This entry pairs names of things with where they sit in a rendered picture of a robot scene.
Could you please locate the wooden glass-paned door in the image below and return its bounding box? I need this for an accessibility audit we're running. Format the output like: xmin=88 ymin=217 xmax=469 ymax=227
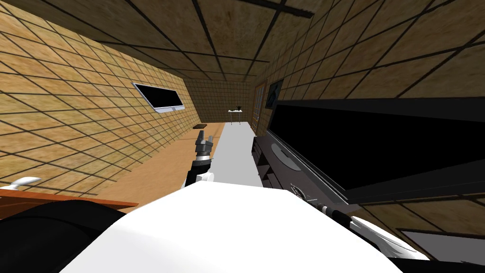
xmin=251 ymin=81 xmax=268 ymax=134

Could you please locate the small white side table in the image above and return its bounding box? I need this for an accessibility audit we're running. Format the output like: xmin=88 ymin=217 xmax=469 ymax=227
xmin=227 ymin=105 xmax=243 ymax=126

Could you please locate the white curved handle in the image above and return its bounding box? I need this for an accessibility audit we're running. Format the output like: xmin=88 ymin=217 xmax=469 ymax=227
xmin=0 ymin=176 xmax=42 ymax=191

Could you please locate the black white-framed wall screen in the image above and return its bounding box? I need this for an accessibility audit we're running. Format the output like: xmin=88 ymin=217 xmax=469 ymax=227
xmin=131 ymin=82 xmax=186 ymax=114

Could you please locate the dark television stand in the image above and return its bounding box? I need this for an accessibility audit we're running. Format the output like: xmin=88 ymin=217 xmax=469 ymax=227
xmin=251 ymin=132 xmax=362 ymax=215

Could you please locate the grey dark-framed panel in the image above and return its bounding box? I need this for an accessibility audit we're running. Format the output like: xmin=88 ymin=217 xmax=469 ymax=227
xmin=395 ymin=228 xmax=485 ymax=267

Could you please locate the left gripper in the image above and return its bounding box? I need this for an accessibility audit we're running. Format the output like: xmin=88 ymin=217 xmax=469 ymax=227
xmin=194 ymin=130 xmax=215 ymax=157

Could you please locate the dark framed wall picture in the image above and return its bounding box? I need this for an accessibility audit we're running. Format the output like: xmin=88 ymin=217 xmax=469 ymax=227
xmin=265 ymin=79 xmax=285 ymax=110

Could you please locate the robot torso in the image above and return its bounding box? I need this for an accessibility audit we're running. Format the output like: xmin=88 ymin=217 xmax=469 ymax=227
xmin=58 ymin=179 xmax=404 ymax=273

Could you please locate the grey rug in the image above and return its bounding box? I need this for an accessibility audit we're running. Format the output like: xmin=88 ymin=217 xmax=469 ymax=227
xmin=209 ymin=121 xmax=265 ymax=188

